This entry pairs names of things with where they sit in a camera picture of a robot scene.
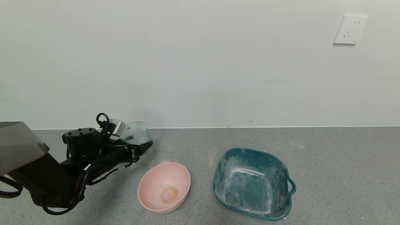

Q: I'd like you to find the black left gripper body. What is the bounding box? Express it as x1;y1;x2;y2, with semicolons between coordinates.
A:
109;146;140;163

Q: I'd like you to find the clear ribbed cup blue handle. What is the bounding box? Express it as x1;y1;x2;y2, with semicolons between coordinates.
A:
120;121;153;159

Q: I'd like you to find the pink plastic bowl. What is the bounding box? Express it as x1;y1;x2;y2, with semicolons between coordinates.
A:
137;162;191;214

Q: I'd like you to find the thin tan powder residue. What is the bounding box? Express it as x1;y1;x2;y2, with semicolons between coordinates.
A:
161;186;179;204

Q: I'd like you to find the white powder residue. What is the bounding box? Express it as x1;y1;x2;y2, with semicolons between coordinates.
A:
219;156;283;217

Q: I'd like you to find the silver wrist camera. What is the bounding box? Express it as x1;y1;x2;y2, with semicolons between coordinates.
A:
109;119;126;137

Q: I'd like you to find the black camera cable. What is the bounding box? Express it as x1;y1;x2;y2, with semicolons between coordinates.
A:
42;113;149;216

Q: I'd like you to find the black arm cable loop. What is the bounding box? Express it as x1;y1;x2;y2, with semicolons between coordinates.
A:
0;176;24;199

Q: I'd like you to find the teal plastic tray with handle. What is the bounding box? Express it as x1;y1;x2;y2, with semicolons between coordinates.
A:
213;147;296;221

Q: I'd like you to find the white wall socket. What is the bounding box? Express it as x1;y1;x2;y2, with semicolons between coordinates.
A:
333;15;368;45

